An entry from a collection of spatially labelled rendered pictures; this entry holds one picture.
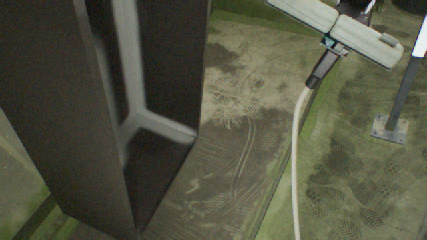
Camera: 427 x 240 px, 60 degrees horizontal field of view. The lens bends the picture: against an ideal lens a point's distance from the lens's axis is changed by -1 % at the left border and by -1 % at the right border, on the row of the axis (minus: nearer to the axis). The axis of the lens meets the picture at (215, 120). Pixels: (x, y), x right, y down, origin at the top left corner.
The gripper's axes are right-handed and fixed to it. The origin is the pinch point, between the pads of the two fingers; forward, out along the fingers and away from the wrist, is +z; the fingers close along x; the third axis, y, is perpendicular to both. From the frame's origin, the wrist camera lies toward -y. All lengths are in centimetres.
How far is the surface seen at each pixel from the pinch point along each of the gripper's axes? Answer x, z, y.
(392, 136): -75, -98, 115
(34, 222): 81, 38, 165
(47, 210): 80, 29, 167
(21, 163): 101, 19, 148
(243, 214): -16, -14, 135
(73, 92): 44, 34, 16
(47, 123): 53, 35, 37
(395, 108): -64, -102, 98
